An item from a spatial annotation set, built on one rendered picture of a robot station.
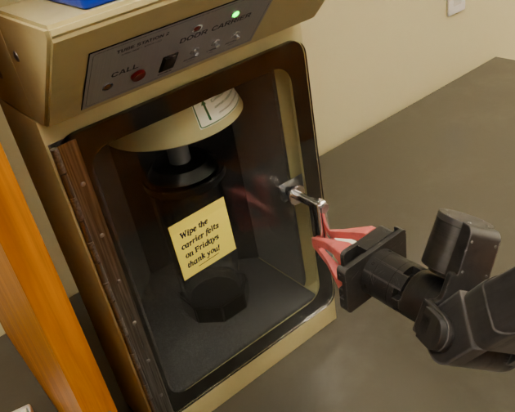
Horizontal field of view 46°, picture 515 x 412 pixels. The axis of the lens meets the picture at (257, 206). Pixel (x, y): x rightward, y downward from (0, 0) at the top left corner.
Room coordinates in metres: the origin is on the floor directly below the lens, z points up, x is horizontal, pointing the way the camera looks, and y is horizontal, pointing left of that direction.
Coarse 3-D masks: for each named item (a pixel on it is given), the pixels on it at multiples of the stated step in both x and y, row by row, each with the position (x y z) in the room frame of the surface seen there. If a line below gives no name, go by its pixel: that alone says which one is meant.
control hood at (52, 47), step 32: (32, 0) 0.52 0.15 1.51; (128, 0) 0.45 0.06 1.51; (160, 0) 0.47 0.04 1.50; (192, 0) 0.49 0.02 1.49; (224, 0) 0.52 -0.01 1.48; (288, 0) 0.59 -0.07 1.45; (320, 0) 0.64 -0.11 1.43; (32, 32) 0.44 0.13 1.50; (64, 32) 0.42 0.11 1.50; (96, 32) 0.44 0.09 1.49; (128, 32) 0.46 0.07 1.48; (256, 32) 0.60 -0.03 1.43; (32, 64) 0.46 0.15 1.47; (64, 64) 0.44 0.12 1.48; (32, 96) 0.49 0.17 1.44; (64, 96) 0.47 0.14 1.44
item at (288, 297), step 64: (256, 64) 0.63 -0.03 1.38; (128, 128) 0.55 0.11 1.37; (192, 128) 0.58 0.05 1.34; (256, 128) 0.62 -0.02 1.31; (128, 192) 0.53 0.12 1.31; (192, 192) 0.57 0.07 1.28; (256, 192) 0.62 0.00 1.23; (320, 192) 0.67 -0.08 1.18; (128, 256) 0.52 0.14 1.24; (256, 256) 0.61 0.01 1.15; (192, 320) 0.55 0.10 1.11; (256, 320) 0.60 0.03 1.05; (192, 384) 0.54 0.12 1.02
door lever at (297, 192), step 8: (296, 192) 0.64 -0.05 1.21; (304, 192) 0.65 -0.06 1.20; (296, 200) 0.64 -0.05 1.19; (304, 200) 0.63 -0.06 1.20; (312, 200) 0.62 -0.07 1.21; (320, 200) 0.61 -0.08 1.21; (312, 208) 0.61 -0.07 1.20; (320, 208) 0.60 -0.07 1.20; (328, 208) 0.61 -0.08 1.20; (320, 216) 0.60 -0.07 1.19; (328, 216) 0.61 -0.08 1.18; (320, 224) 0.60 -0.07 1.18; (328, 224) 0.61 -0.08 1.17; (320, 232) 0.60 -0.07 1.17; (328, 232) 0.61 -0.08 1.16
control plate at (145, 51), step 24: (240, 0) 0.53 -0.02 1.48; (264, 0) 0.56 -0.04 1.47; (192, 24) 0.51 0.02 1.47; (216, 24) 0.54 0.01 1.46; (240, 24) 0.57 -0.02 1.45; (120, 48) 0.47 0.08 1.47; (144, 48) 0.49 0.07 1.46; (168, 48) 0.52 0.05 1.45; (192, 48) 0.54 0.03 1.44; (216, 48) 0.57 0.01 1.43; (96, 72) 0.47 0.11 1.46; (120, 72) 0.50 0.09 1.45; (168, 72) 0.55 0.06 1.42; (96, 96) 0.50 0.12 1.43
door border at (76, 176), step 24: (72, 144) 0.51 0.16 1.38; (72, 168) 0.51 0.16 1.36; (72, 192) 0.50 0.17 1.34; (96, 216) 0.51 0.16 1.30; (96, 240) 0.51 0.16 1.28; (96, 264) 0.50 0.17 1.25; (120, 264) 0.52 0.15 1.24; (120, 288) 0.51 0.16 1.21; (120, 312) 0.51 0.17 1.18; (144, 336) 0.51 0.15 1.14; (144, 360) 0.51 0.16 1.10; (144, 384) 0.50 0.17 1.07; (168, 408) 0.51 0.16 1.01
